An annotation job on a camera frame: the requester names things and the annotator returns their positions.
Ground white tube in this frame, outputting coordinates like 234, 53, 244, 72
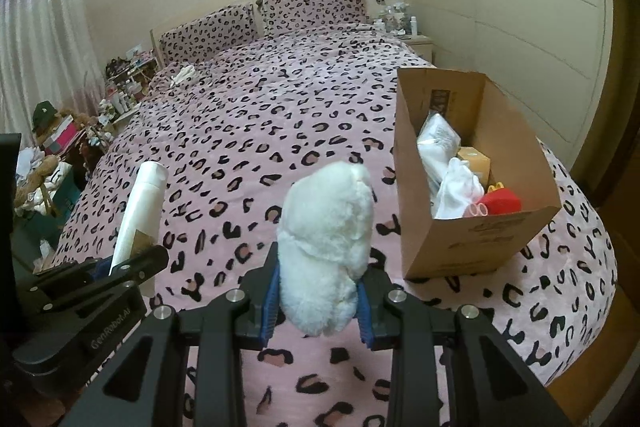
109, 161, 168, 273

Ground brown cardboard box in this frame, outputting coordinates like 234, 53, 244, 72
392, 68, 562, 280

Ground pile of bags and toys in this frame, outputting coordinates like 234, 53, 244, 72
14, 107, 103, 270

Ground red plastic toy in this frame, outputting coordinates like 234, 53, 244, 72
481, 184, 524, 215

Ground group of bottles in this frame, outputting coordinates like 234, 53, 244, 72
372, 2, 421, 38

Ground white plush toy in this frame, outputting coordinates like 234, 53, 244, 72
277, 161, 375, 336

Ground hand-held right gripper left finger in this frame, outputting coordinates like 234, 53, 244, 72
60, 243, 282, 427

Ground cluttered wooden shelf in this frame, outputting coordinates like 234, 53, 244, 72
102, 49, 159, 128

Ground green cap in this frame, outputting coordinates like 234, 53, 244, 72
32, 102, 64, 134

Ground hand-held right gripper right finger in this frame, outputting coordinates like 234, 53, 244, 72
355, 259, 576, 427

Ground cartoon bear paper box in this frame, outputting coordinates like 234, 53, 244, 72
456, 147, 494, 188

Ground black upright panel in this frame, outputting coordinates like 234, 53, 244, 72
0, 133, 24, 358

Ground white cloth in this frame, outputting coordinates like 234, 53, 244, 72
431, 157, 486, 220
169, 66, 199, 86

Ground pale pink curtain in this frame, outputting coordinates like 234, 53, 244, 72
0, 0, 108, 135

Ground white crumpled cloth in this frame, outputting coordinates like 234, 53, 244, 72
169, 66, 199, 86

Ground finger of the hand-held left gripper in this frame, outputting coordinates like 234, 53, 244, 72
42, 247, 169, 313
17, 259, 113, 295

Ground leopard print bed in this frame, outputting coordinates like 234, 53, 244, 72
50, 24, 618, 427

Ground leopard print pillow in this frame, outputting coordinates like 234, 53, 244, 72
159, 4, 258, 68
257, 0, 371, 40

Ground white wardrobe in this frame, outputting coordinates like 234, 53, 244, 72
400, 0, 617, 148

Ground cream nightstand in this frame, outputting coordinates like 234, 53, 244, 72
404, 34, 436, 64

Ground clear plastic bag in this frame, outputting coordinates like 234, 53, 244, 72
416, 111, 462, 178

